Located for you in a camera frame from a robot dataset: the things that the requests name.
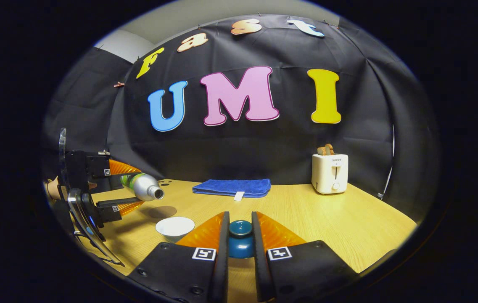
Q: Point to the blue folded towel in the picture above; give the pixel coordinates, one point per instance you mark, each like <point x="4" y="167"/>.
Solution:
<point x="232" y="187"/>

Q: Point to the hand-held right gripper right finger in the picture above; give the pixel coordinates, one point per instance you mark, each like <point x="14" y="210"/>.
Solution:
<point x="260" y="269"/>

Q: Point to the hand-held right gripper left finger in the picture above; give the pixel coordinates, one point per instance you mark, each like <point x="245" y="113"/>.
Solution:
<point x="221" y="269"/>

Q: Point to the white toaster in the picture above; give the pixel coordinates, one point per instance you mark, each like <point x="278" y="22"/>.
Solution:
<point x="330" y="173"/>

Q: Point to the copper clip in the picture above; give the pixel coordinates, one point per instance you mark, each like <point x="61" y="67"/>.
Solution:
<point x="119" y="84"/>

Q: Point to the silver clip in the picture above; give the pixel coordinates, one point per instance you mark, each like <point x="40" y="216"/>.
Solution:
<point x="104" y="152"/>

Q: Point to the black backdrop cloth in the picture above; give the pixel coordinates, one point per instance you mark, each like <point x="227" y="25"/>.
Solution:
<point x="243" y="147"/>

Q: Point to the white teacup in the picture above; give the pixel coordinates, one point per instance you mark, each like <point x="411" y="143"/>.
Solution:
<point x="175" y="227"/>

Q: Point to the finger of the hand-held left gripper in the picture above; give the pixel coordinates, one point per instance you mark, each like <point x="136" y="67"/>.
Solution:
<point x="110" y="213"/>
<point x="123" y="167"/>

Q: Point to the round brown coaster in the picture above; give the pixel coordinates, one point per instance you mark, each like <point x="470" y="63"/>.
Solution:
<point x="163" y="212"/>

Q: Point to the toast slice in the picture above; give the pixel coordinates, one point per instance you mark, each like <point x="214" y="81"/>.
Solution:
<point x="325" y="150"/>

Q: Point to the green label aluminium water bottle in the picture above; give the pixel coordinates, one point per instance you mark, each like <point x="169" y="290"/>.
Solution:
<point x="144" y="187"/>

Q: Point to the teal teacup lid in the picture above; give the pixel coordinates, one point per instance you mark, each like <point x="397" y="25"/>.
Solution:
<point x="241" y="246"/>

